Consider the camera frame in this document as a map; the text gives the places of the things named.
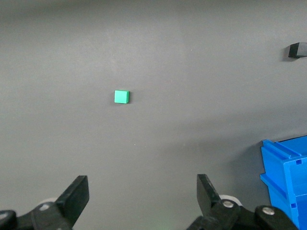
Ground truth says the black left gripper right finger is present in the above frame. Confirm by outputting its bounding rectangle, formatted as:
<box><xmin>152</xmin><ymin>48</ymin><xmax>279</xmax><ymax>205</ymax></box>
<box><xmin>186</xmin><ymin>173</ymin><xmax>241</xmax><ymax>230</ymax></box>

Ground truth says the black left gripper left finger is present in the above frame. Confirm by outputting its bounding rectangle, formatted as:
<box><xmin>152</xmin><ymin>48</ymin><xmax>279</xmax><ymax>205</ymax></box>
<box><xmin>30</xmin><ymin>175</ymin><xmax>90</xmax><ymax>230</ymax></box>

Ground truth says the small green cube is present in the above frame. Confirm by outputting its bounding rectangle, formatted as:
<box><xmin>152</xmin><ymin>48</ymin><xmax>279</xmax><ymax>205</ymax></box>
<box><xmin>113</xmin><ymin>90</ymin><xmax>130</xmax><ymax>105</ymax></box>

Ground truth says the small black cube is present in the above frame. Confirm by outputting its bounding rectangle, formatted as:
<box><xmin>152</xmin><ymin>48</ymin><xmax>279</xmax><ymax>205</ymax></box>
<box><xmin>288</xmin><ymin>42</ymin><xmax>307</xmax><ymax>58</ymax></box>

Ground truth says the blue plastic storage bin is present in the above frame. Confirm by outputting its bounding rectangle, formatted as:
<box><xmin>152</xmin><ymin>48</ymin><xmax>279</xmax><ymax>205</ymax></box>
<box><xmin>260</xmin><ymin>135</ymin><xmax>307</xmax><ymax>230</ymax></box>

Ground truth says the dark grey table mat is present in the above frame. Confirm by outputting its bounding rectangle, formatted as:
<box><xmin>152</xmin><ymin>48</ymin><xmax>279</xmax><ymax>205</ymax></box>
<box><xmin>0</xmin><ymin>0</ymin><xmax>307</xmax><ymax>230</ymax></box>

